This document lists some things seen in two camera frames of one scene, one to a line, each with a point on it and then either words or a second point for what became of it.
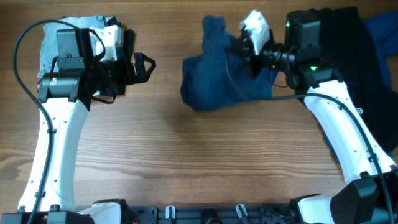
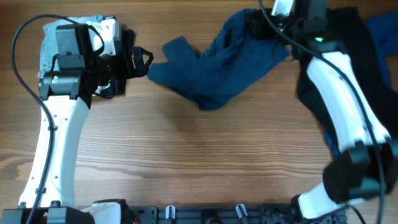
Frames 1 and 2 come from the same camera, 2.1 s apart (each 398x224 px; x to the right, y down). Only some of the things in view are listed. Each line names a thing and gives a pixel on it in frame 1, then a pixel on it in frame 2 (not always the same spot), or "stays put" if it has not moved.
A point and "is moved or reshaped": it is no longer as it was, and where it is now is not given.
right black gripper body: x=265 y=58 → x=266 y=30
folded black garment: x=111 y=77 stays put
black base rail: x=249 y=214 stays put
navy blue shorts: x=219 y=77 is moved or reshaped
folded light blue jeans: x=48 y=45 stays put
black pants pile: x=346 y=43 stays put
